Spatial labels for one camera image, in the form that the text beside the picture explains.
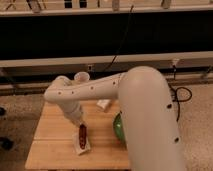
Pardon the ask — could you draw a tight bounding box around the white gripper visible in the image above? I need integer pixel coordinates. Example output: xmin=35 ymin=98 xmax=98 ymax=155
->
xmin=65 ymin=110 xmax=84 ymax=127

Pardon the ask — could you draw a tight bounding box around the dark red pepper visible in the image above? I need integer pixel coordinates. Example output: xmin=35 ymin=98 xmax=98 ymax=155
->
xmin=79 ymin=124 xmax=87 ymax=149

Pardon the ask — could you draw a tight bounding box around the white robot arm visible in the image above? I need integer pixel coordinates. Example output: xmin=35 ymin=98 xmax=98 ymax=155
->
xmin=44 ymin=66 xmax=186 ymax=171

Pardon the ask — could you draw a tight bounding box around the white sponge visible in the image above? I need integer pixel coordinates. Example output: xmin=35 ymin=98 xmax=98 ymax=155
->
xmin=72 ymin=131 xmax=92 ymax=156

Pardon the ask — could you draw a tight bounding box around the pale yellow block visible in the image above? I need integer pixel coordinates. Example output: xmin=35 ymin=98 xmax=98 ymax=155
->
xmin=97 ymin=99 xmax=110 ymax=110

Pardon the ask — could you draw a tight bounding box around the white cup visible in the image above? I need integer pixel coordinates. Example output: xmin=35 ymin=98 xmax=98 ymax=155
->
xmin=74 ymin=72 xmax=90 ymax=83

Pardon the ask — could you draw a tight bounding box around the wooden table board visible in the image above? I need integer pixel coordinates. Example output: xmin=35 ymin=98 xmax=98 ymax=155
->
xmin=25 ymin=101 xmax=130 ymax=171

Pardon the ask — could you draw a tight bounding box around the green plate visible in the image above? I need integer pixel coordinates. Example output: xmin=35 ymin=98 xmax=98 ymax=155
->
xmin=113 ymin=113 xmax=125 ymax=143

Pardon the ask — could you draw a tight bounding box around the black cable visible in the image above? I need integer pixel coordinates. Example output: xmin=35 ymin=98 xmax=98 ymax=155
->
xmin=168 ymin=83 xmax=193 ymax=123

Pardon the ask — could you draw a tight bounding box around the white wall plug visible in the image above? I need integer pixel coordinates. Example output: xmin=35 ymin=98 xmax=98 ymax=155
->
xmin=172 ymin=59 xmax=180 ymax=66

